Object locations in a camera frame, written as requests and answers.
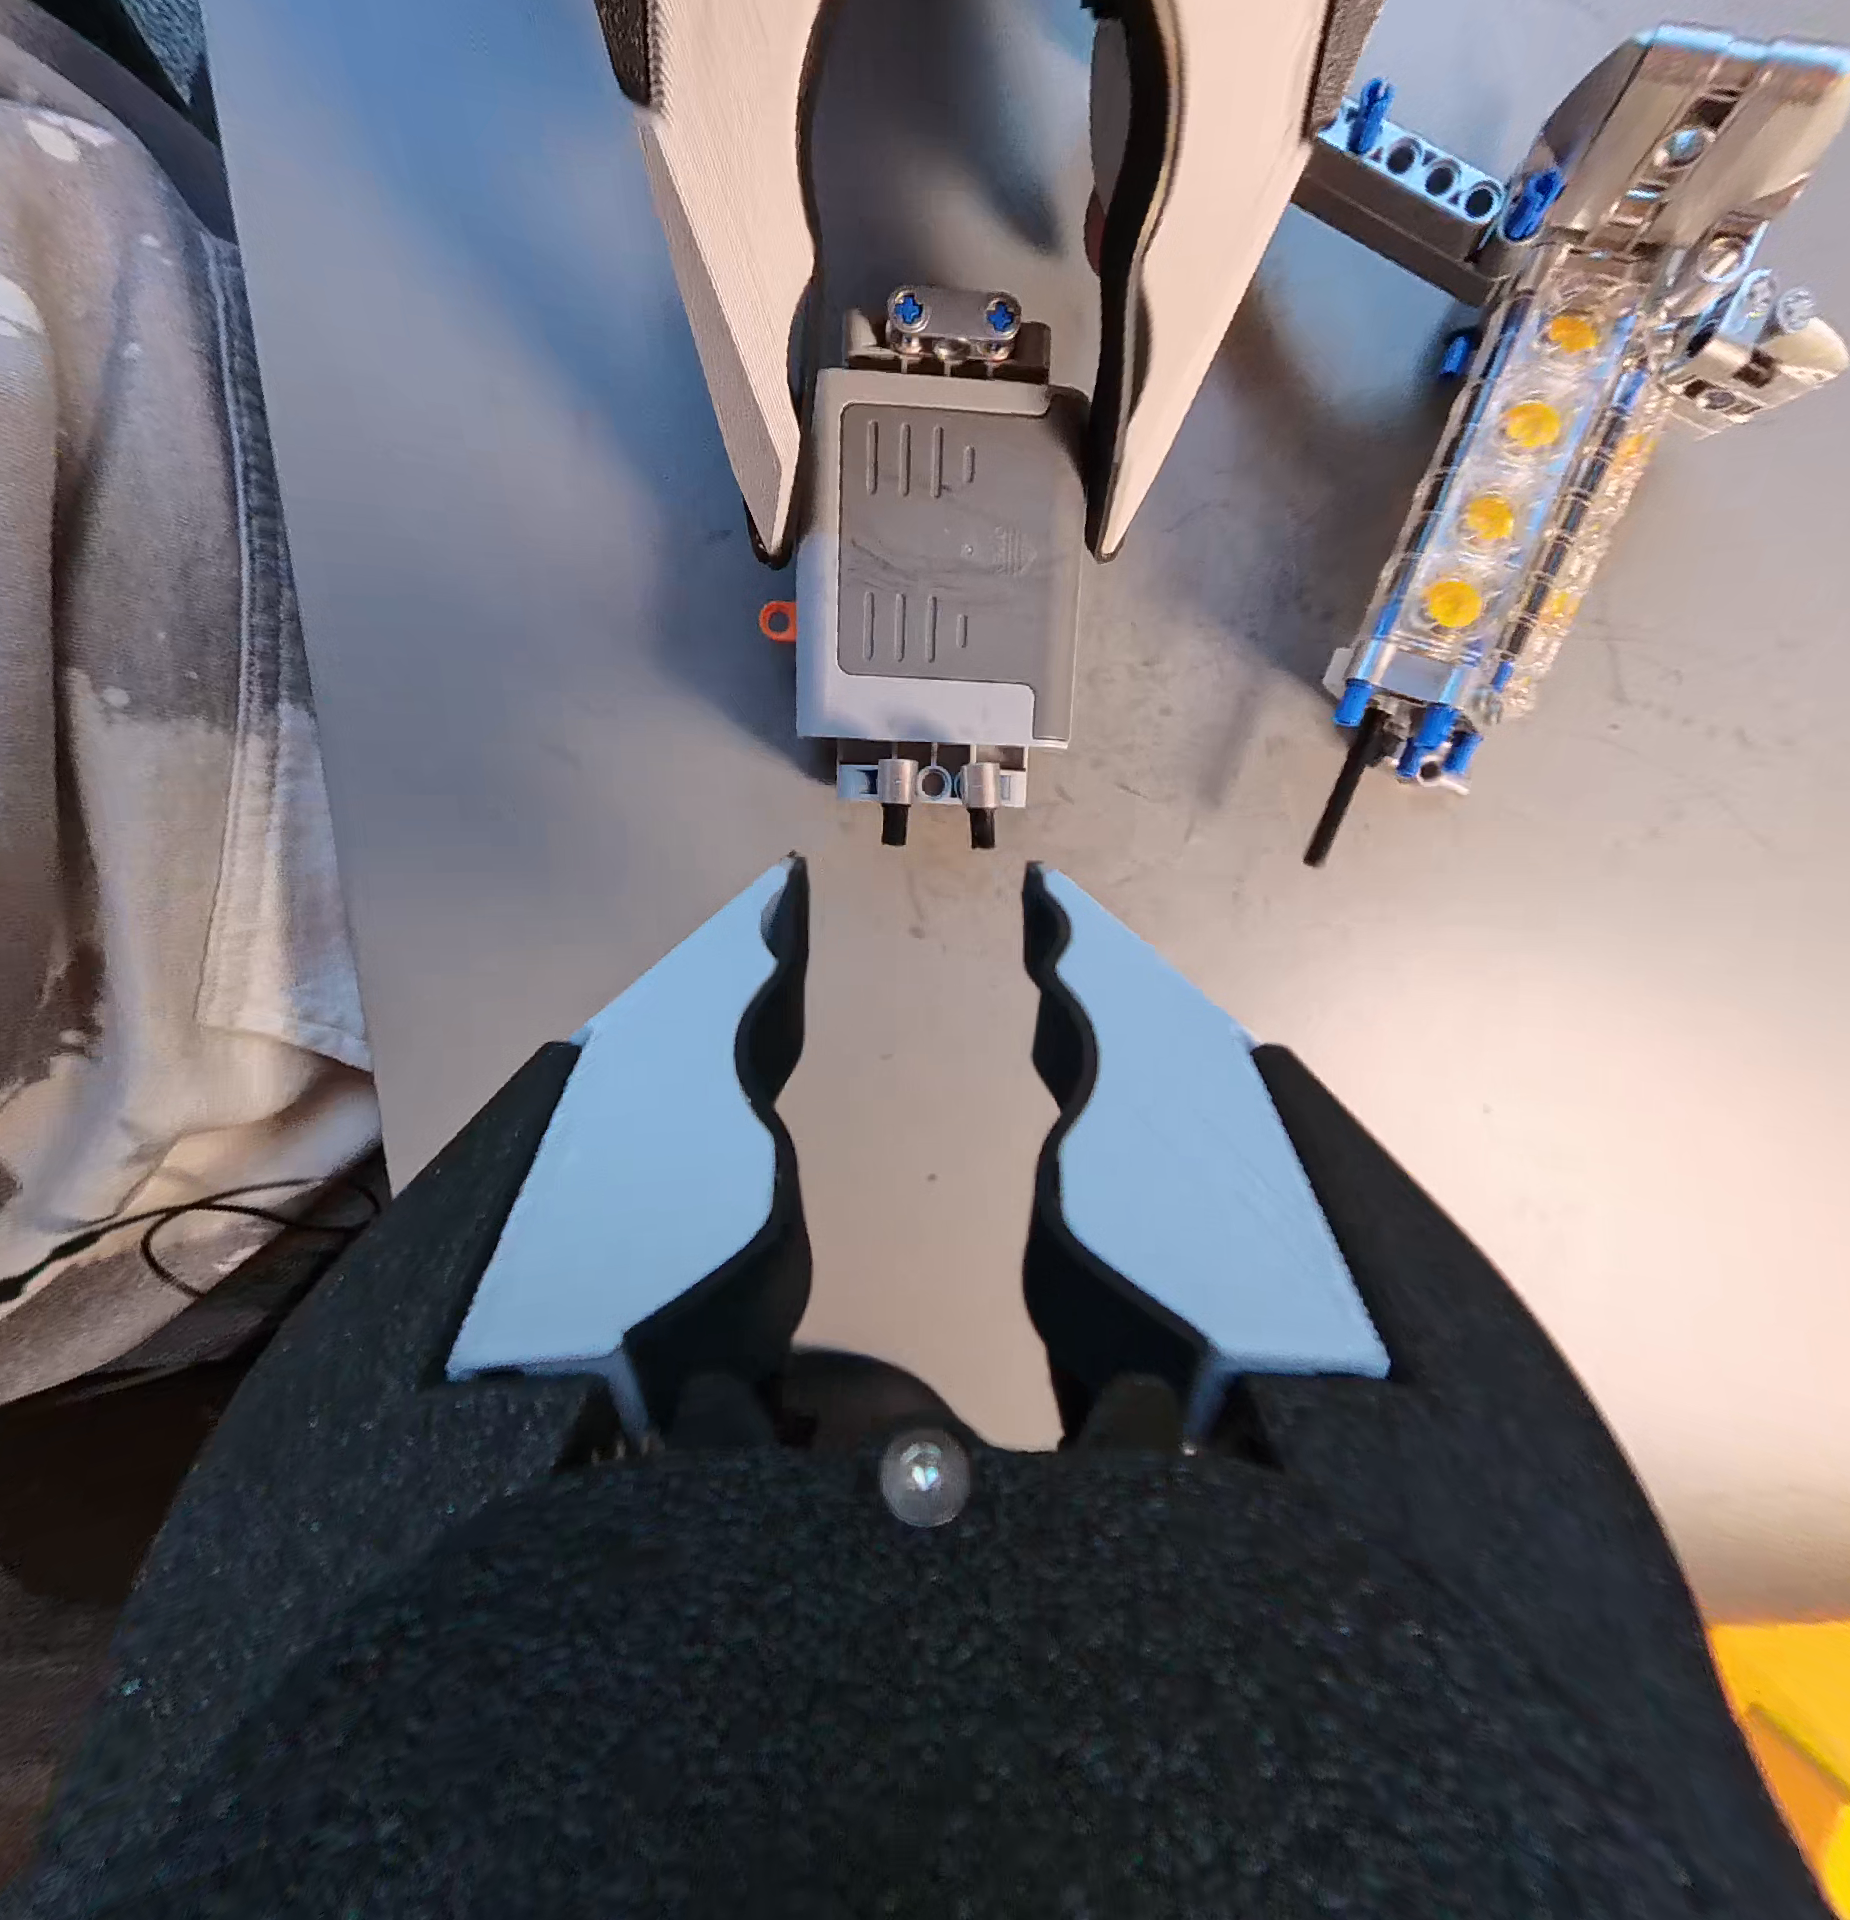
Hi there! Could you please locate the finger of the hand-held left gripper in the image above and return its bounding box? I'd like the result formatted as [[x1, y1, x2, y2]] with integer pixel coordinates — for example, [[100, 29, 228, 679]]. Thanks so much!
[[1082, 0, 1334, 566], [610, 0, 836, 566]]

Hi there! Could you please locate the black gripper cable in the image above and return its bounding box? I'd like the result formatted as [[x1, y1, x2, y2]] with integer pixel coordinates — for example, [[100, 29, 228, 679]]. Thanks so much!
[[0, 1177, 387, 1322]]

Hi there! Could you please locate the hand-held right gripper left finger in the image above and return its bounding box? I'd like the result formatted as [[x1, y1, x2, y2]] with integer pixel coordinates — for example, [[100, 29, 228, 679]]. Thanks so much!
[[448, 857, 818, 1412]]

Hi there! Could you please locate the black office chair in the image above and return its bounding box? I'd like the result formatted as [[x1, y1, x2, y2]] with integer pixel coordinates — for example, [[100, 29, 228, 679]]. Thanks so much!
[[71, 0, 231, 152]]

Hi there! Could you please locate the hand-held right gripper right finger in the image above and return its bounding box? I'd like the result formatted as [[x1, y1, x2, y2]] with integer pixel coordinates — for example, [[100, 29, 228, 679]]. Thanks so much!
[[1021, 866, 1395, 1428]]

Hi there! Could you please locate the toy engine model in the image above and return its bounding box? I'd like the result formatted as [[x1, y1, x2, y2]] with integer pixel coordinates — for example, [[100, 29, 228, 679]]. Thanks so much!
[[1301, 24, 1850, 871]]

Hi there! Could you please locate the yellow plastic bin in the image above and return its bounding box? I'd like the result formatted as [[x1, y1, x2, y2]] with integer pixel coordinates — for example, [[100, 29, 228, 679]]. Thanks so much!
[[1706, 1620, 1850, 1920]]

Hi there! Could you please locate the grey battery box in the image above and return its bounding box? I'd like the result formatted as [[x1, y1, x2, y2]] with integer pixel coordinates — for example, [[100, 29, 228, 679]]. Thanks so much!
[[761, 286, 1094, 850]]

